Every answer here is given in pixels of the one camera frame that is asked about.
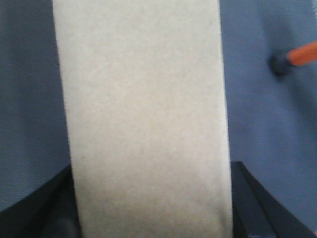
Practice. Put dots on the brown cardboard package box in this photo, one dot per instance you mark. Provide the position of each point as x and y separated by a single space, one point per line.
146 116

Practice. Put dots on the orange black barcode scanner gun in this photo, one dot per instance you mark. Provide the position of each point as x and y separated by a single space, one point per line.
281 62

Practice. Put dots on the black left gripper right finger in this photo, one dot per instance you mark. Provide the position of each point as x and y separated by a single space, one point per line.
256 213

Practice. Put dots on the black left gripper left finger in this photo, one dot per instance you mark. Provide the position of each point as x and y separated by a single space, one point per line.
49 212

